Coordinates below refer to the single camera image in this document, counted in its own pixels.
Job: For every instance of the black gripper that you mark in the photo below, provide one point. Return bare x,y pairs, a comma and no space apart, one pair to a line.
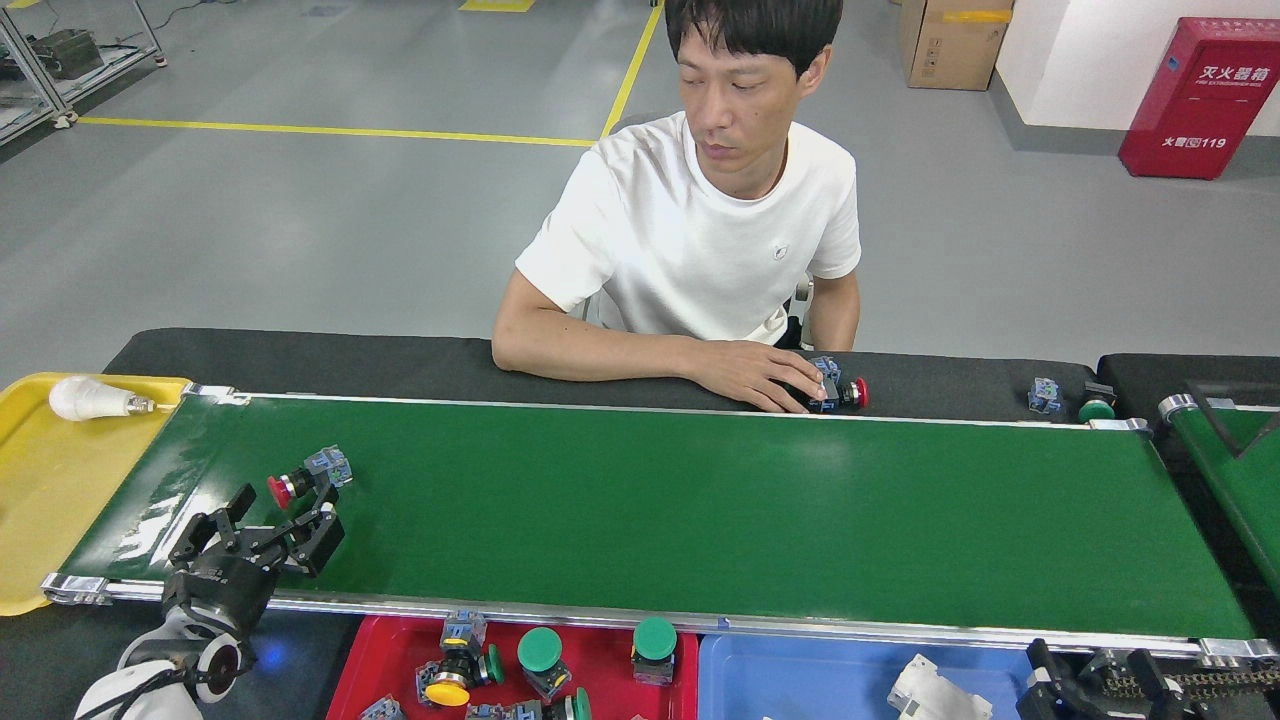
225,592

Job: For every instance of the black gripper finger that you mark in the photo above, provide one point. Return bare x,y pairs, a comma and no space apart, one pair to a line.
1150,690
1040,690

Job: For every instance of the red mushroom push button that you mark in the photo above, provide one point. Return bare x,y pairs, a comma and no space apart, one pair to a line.
280,491
855,393

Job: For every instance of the white circuit breaker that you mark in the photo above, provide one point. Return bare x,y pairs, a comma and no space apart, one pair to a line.
930,690

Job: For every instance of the yellow plastic tray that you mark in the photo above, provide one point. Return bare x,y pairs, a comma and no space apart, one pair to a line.
70,480

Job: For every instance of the angled green conveyor belt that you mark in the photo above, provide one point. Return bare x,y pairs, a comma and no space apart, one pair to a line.
1230,480

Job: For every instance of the long green conveyor belt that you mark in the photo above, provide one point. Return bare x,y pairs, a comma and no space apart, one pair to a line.
700,520

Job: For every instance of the person's right hand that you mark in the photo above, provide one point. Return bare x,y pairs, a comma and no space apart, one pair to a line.
755,372

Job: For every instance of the white light bulb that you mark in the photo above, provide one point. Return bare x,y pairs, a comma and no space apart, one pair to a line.
85,398

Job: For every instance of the blue plastic bin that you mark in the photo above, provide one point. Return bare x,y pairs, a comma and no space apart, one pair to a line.
800,680

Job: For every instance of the red plastic bin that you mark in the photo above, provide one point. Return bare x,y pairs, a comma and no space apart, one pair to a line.
600,660

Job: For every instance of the person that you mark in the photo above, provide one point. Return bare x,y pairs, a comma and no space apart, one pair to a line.
700,240

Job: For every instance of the grey metal box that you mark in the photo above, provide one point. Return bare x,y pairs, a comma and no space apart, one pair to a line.
65,52

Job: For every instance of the red fire extinguisher box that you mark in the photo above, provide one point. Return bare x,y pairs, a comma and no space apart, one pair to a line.
1205,100

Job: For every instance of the brown cardboard box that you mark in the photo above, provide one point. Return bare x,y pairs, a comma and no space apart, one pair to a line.
955,45

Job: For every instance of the grey blue switch part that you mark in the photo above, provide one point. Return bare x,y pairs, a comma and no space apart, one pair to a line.
488,712
1045,396
380,710

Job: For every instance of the black triangular guide frame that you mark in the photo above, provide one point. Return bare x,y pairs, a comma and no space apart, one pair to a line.
1225,386

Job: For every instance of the metal frame rack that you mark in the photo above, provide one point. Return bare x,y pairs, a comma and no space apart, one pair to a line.
20,115

